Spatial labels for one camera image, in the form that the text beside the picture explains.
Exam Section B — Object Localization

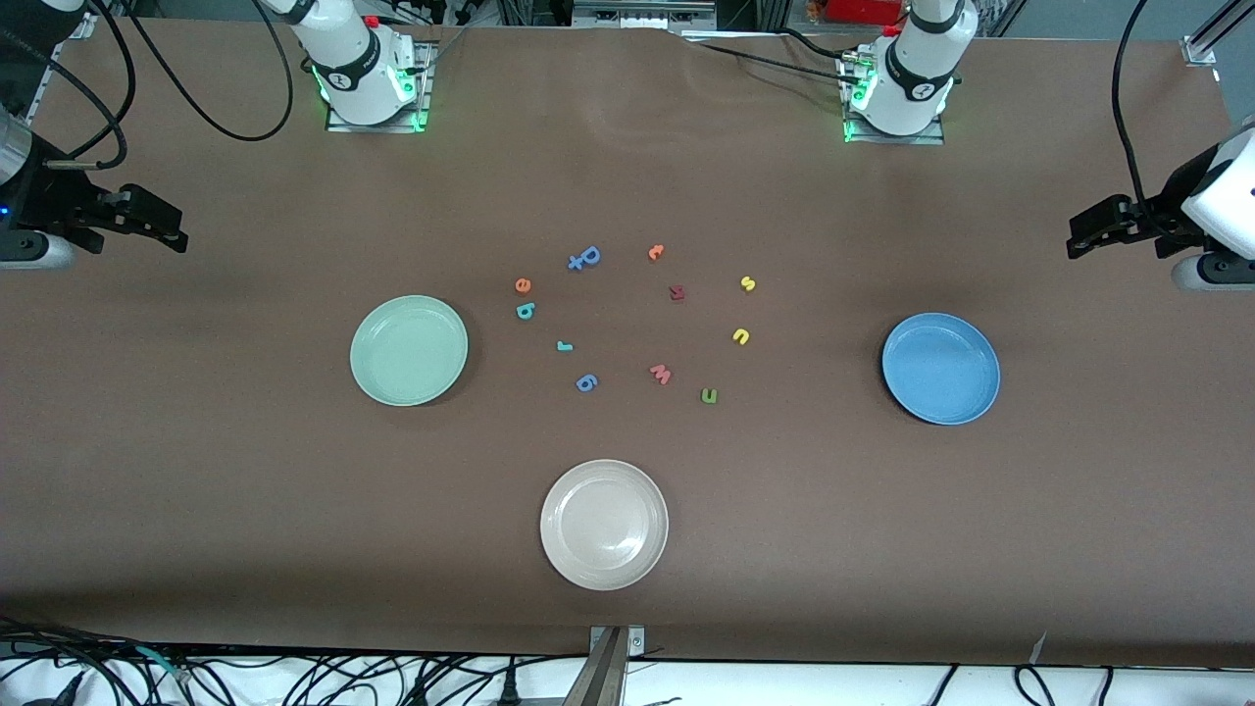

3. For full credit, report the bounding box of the blue plate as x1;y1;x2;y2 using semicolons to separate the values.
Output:
881;313;1002;427

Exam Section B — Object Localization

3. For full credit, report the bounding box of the brown table cover sheet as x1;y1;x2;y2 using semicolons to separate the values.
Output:
0;15;1255;670

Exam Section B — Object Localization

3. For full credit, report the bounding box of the pale green plate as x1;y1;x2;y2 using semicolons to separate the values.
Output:
350;295;470;408

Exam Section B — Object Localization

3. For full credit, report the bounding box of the red box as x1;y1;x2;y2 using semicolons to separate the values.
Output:
822;0;905;25

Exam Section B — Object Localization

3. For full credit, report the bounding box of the grey equipment box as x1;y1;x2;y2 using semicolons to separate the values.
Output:
572;0;719;32

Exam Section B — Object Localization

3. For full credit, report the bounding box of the beige plate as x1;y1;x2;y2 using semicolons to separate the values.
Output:
539;459;671;591

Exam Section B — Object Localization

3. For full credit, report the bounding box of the aluminium beam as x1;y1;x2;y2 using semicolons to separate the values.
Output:
562;628;628;706

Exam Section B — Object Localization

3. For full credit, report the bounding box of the aluminium table rail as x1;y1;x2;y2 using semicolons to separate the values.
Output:
27;12;99;124

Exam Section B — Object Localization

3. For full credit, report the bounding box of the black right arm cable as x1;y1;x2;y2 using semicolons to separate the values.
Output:
0;0;295;170

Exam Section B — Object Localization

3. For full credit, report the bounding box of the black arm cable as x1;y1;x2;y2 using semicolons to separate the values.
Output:
0;0;295;170
1111;0;1153;212

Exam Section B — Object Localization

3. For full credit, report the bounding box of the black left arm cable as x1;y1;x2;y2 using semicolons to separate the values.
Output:
1111;0;1153;212

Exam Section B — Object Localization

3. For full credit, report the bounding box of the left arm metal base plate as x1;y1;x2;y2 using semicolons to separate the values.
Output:
841;54;945;146

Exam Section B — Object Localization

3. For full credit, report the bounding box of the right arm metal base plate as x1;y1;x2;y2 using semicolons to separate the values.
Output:
326;39;433;133

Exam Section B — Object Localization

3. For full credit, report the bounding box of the black base cable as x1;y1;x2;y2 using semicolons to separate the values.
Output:
681;37;869;89
775;27;874;70

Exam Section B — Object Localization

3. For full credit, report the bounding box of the teal floor cable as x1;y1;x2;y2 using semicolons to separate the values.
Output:
132;645;192;684

